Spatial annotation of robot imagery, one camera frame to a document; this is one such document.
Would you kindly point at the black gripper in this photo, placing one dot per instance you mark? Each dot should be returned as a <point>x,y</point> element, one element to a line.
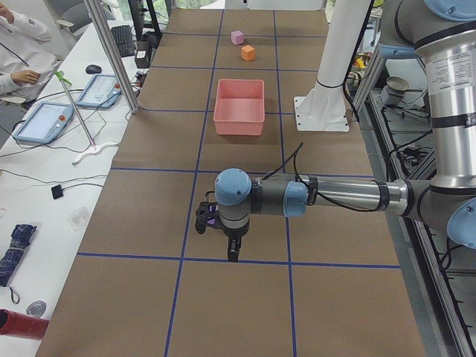
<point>233,233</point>

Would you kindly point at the orange foam block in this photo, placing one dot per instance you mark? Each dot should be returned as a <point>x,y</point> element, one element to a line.
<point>248,53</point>

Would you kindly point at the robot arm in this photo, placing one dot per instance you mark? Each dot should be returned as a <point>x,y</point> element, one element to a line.
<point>442,33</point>

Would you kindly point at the pink plastic bin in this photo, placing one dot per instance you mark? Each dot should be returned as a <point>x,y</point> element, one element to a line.
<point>240,107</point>

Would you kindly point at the small black square pad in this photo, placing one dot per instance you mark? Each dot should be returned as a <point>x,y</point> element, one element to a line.
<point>57,191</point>

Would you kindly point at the far teach pendant tablet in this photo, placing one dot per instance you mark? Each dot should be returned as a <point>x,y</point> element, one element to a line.
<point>101,92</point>

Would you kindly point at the teach pendant tablet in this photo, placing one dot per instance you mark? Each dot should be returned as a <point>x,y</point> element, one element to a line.
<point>45,123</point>
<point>101,92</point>

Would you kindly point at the pink foam block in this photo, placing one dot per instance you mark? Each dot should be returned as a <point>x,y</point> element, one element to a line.
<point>237,37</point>

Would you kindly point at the black box with label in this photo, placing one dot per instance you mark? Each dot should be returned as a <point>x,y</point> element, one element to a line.
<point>143,54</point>

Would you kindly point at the folded blue umbrella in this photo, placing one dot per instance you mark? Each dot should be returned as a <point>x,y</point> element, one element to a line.
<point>20,240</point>

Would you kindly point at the near teach pendant tablet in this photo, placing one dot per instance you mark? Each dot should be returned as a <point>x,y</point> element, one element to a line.
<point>45,123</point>

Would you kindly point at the black computer mouse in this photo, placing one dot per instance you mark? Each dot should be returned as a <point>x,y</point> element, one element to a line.
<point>93,69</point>

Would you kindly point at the red cylinder bottle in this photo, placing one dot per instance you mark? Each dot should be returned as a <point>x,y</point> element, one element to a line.
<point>19,325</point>

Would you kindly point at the black keyboard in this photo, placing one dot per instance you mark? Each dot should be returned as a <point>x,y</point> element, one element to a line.
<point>122,36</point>

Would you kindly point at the metal reacher stick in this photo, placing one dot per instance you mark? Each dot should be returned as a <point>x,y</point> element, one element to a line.
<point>64,83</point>

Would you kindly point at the person in white shirt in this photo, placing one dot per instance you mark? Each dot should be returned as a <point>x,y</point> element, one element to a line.
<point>26,67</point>

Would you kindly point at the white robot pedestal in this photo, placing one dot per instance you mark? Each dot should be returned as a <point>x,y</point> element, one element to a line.
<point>324,108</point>

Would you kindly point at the aluminium frame post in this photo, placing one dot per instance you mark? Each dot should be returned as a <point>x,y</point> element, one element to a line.
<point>101,25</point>

